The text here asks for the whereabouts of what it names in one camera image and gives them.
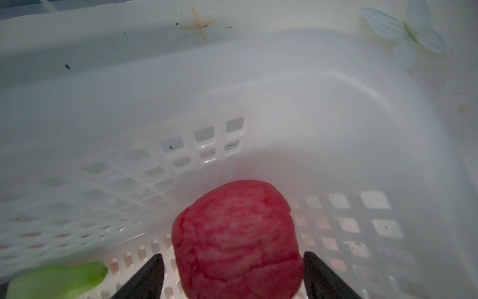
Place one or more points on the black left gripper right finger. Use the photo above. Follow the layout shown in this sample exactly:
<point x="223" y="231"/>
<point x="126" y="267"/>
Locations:
<point x="321" y="282"/>

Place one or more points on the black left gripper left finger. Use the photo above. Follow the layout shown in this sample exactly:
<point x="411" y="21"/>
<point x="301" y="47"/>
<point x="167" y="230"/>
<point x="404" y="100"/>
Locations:
<point x="147" y="283"/>

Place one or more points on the pink cracked ball food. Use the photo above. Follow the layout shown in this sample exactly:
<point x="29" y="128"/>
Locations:
<point x="238" y="241"/>

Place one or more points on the dark purple eggplant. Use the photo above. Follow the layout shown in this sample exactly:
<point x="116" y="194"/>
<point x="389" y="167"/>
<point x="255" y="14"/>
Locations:
<point x="55" y="282"/>

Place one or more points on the white perforated plastic basket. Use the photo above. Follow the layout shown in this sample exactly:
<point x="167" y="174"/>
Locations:
<point x="102" y="149"/>

